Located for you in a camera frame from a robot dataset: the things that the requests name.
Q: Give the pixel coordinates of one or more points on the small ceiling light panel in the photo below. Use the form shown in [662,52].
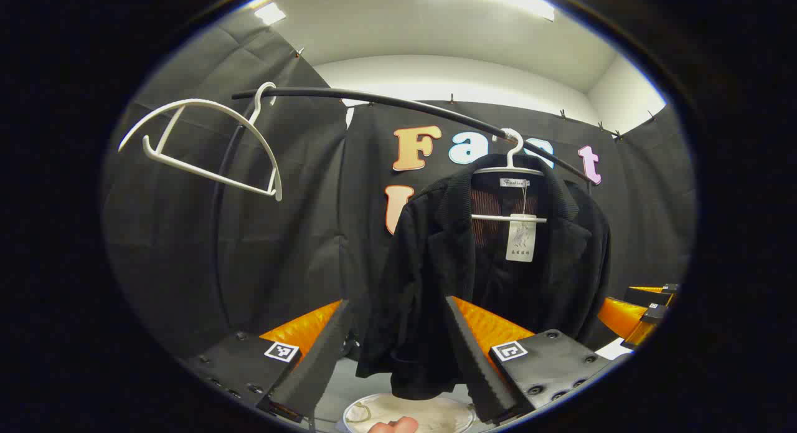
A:
[269,12]

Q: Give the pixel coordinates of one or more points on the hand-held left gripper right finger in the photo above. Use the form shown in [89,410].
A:
[473,358]

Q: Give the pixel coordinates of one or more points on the white flat object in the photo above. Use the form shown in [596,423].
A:
[614,349]

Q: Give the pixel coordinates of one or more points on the black clothes rack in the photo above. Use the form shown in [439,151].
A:
[398,103]

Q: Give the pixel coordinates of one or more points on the white plastic hanger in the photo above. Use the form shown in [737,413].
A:
[512,159]
[212,175]

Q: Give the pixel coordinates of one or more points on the black backdrop cloth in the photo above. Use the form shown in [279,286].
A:
[286,221]

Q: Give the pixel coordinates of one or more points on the black jacket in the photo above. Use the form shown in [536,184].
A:
[429,265]

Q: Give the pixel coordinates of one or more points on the white paper hang tag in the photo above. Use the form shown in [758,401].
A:
[522,240]

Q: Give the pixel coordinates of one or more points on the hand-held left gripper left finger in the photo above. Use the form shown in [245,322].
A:
[324,352]

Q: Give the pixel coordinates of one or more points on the row of backdrop clips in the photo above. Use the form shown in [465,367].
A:
[452,99]

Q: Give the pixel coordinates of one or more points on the white laundry hamper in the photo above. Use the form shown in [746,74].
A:
[429,414]

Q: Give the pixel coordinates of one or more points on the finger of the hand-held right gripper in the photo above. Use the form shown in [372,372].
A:
[650,293]
[622,316]

